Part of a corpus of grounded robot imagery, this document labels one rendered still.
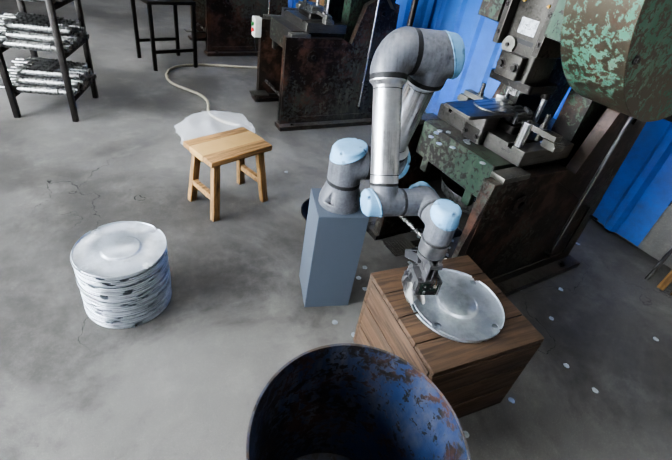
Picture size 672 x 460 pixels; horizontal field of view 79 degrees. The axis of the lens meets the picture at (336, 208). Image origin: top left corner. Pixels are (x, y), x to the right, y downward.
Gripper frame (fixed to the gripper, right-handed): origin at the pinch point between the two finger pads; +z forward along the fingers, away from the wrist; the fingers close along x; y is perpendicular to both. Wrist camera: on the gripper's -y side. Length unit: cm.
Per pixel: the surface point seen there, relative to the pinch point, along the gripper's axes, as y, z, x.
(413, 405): 33.4, -0.4, -9.3
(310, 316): -24, 37, -24
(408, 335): 11.5, 3.0, -3.1
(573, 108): -55, -45, 71
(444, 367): 22.3, 2.2, 3.5
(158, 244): -36, 13, -80
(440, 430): 40.8, -3.3, -6.2
